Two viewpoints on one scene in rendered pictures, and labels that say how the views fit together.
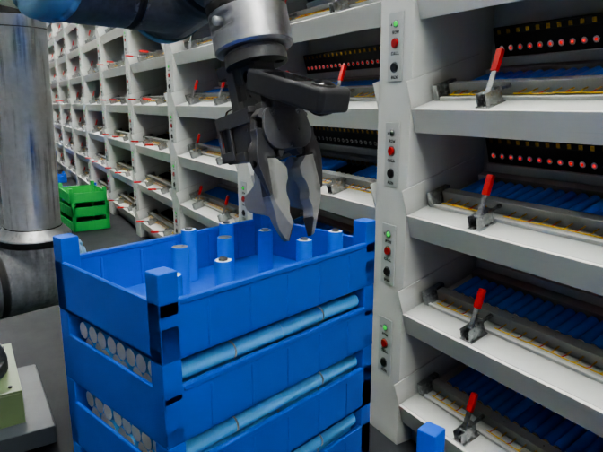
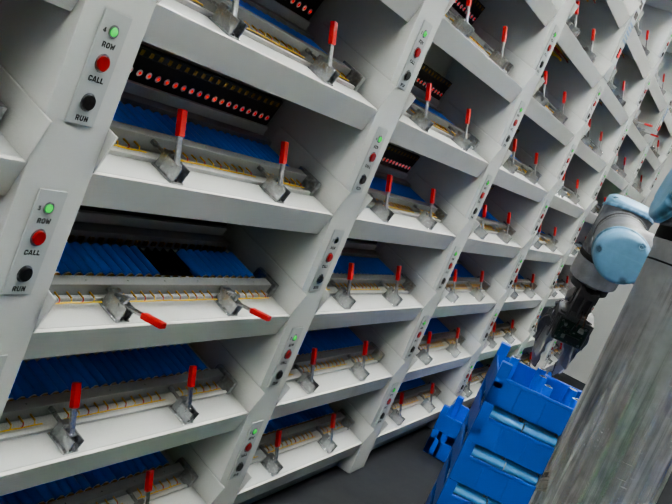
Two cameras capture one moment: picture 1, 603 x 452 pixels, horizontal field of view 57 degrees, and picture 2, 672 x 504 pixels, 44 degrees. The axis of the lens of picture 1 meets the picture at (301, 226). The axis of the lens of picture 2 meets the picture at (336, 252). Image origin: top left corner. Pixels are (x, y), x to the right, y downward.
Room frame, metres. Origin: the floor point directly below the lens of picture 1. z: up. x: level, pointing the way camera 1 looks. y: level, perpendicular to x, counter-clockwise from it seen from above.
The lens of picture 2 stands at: (1.93, 1.06, 0.85)
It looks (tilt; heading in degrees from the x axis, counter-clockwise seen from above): 9 degrees down; 235
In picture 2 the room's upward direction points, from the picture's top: 23 degrees clockwise
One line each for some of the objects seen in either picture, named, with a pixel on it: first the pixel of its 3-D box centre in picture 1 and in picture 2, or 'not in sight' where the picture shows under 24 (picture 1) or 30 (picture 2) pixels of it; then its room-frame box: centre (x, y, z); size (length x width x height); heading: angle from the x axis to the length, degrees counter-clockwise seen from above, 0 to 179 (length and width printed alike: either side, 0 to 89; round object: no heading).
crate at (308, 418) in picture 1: (229, 389); (531, 475); (0.60, 0.09, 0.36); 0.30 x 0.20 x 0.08; 137
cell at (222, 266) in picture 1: (223, 289); not in sight; (0.52, 0.08, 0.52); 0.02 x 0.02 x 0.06
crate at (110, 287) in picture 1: (225, 261); (566, 402); (0.60, 0.09, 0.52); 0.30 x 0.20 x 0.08; 137
